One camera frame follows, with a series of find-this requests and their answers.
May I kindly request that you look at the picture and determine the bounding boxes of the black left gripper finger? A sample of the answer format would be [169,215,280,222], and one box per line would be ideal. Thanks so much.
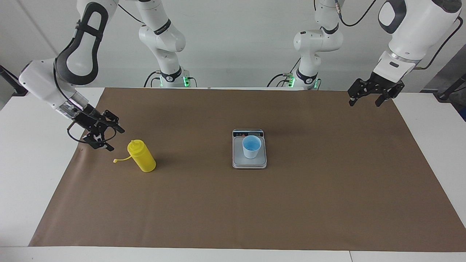
[376,83,405,107]
[348,79,370,107]

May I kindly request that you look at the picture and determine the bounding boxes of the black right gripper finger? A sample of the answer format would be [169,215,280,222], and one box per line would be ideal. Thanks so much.
[82,133,114,151]
[103,109,125,134]

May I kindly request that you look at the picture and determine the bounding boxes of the yellow squeeze bottle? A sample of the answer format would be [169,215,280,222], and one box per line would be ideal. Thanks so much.
[113,139,157,172]

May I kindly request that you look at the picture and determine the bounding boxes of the light blue plastic cup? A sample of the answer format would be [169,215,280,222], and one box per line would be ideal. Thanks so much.
[242,135,262,159]

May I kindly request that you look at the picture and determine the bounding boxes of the silver digital kitchen scale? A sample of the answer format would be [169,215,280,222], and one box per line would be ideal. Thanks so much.
[232,128,267,169]

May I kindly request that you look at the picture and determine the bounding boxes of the black clamp stand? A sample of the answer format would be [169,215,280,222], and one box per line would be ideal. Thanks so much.
[0,65,29,96]
[433,73,466,102]

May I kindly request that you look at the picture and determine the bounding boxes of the brown paper table mat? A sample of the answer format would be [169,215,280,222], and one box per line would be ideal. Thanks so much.
[28,87,466,252]

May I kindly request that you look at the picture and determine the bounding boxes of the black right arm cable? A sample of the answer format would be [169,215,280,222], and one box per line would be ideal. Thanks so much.
[53,3,146,143]

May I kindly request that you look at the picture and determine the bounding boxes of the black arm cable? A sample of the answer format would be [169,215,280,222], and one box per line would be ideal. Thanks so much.
[53,3,146,143]
[335,0,463,70]

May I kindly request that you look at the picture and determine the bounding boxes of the black right base cable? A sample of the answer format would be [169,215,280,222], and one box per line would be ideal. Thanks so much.
[144,71,162,88]

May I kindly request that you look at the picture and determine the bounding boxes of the black base cable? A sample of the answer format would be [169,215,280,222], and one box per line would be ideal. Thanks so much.
[144,71,162,88]
[267,58,301,88]

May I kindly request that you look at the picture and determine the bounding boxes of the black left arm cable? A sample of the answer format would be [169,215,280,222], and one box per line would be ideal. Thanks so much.
[335,0,463,70]

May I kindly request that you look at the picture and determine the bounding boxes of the black left base cable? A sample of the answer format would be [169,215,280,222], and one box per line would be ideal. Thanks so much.
[267,58,301,88]

